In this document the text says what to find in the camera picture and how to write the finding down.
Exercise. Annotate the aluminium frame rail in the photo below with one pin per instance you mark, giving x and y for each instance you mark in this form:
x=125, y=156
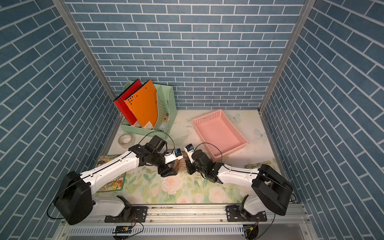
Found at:
x=211, y=214

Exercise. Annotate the white perforated cable duct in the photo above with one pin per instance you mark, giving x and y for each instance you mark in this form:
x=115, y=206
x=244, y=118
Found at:
x=158, y=230

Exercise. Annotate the green plastic file rack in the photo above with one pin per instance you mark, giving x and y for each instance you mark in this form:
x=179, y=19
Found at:
x=167, y=111

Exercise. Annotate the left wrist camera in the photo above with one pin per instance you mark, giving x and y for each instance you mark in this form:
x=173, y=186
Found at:
x=175, y=155

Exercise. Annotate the orange file folder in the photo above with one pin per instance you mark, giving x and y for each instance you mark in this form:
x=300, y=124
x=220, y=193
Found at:
x=142, y=102

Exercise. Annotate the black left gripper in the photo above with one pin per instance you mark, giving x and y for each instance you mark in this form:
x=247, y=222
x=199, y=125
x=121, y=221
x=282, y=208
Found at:
x=162, y=170

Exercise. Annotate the aluminium corner post left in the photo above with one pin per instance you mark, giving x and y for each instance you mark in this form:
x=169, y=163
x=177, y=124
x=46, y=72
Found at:
x=78, y=36

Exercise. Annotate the pink plastic basket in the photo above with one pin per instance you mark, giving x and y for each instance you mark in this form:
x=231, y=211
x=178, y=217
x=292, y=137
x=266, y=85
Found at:
x=219, y=134

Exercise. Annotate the aluminium corner post right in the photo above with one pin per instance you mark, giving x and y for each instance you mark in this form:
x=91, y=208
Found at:
x=303, y=16

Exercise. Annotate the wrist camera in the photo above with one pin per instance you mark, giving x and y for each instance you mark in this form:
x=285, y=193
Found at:
x=175, y=155
x=189, y=149

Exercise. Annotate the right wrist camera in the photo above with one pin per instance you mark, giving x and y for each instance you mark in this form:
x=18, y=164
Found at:
x=189, y=149

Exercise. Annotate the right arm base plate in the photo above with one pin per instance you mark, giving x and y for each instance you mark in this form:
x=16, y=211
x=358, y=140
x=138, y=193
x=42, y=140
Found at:
x=236, y=213

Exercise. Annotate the brown striped dishcloth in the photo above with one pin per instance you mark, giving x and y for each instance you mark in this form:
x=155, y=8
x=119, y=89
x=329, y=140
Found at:
x=181, y=165

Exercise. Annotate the left picture book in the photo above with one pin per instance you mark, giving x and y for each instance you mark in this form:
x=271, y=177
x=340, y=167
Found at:
x=117, y=183

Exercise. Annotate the right picture book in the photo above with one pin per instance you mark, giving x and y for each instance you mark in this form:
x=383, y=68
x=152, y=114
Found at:
x=257, y=165

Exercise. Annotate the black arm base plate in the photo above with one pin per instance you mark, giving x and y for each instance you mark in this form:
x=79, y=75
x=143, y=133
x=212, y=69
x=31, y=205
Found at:
x=133, y=214

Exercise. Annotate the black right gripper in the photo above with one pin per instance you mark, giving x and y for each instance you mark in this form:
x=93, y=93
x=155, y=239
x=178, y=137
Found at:
x=190, y=169

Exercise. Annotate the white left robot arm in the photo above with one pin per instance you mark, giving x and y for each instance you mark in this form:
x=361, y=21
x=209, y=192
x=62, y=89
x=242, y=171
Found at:
x=75, y=198

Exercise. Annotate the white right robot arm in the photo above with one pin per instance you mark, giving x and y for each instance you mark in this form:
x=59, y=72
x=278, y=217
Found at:
x=271, y=191

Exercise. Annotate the aluminium corner post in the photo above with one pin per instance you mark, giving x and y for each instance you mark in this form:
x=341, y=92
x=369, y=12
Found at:
x=303, y=16
x=78, y=36

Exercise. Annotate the clear packing tape roll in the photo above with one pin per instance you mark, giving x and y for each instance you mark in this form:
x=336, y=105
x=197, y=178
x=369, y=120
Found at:
x=126, y=141

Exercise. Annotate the small black controller box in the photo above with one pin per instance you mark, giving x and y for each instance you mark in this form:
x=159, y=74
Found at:
x=122, y=230

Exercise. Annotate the picture book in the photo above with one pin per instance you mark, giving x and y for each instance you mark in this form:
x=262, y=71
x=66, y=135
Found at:
x=257, y=165
x=117, y=183

